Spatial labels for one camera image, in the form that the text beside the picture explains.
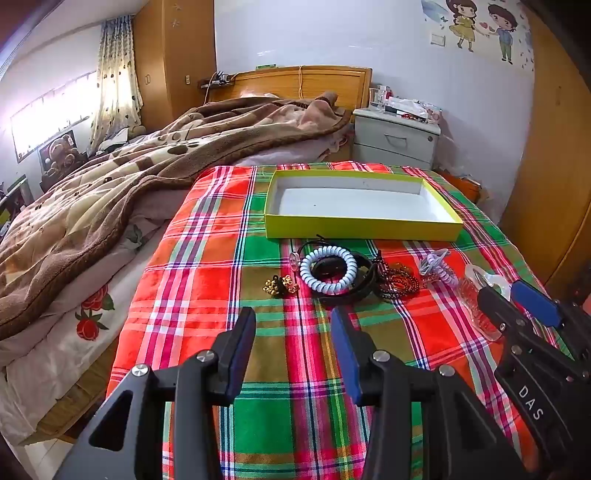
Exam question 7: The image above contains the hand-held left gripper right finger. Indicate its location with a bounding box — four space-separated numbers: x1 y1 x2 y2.
330 306 527 480

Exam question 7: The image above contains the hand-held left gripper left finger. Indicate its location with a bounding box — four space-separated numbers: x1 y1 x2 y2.
55 307 257 480

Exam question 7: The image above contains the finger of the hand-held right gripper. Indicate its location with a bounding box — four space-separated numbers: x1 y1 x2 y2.
512 280 591 334
478 286 536 343

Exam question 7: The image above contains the clear hair claw clip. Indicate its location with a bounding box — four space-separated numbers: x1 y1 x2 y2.
459 264 511 342

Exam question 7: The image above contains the purple spiral hair tie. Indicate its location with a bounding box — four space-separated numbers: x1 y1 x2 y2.
420 248 459 288

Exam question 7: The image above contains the black hair band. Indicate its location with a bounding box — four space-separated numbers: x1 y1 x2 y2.
310 251 377 305

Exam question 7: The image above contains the gold flower hair tie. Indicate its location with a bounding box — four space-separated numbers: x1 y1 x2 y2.
262 273 298 296

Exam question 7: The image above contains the white spiral hair tie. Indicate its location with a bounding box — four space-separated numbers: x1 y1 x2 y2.
299 247 358 296

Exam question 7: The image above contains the yellow-green cardboard box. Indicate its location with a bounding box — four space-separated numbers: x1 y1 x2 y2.
264 170 464 241

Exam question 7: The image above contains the gold round beaded ornament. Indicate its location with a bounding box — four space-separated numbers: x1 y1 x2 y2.
385 263 422 294

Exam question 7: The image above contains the thin black elastic band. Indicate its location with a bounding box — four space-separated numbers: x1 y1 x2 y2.
288 234 334 274

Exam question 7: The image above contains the plaid cloth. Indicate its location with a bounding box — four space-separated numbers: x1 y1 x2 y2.
106 161 573 480

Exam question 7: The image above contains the orange box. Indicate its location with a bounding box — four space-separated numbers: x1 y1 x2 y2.
455 173 484 205

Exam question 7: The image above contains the wooden door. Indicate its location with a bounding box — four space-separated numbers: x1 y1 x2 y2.
501 4 591 296

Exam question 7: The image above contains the floral bedsheet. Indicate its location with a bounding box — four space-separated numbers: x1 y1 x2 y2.
0 185 185 446

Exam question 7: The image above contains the white nightstand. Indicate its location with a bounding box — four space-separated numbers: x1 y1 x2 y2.
352 107 442 169

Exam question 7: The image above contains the brown patterned blanket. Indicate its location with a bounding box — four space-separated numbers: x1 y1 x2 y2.
0 91 356 340

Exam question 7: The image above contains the clutter of small bottles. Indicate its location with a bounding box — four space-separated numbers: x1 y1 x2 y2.
369 85 443 124

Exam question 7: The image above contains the brown teddy bear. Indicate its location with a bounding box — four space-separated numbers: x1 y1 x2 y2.
39 136 80 182

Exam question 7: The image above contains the power strip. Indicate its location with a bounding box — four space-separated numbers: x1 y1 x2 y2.
198 71 237 89

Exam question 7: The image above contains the wooden headboard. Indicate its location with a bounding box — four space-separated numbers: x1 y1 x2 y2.
205 67 373 116

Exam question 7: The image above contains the patterned curtain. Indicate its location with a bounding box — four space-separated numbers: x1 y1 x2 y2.
90 16 144 149

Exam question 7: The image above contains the wooden wardrobe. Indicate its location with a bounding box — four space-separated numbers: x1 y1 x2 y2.
134 0 218 134

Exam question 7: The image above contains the window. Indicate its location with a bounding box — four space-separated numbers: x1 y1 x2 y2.
9 71 100 163

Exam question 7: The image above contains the dark beaded bracelet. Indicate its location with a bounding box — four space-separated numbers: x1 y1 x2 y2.
370 249 419 304

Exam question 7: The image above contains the cartoon wall sticker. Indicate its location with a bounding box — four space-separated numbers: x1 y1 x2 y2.
431 0 536 70

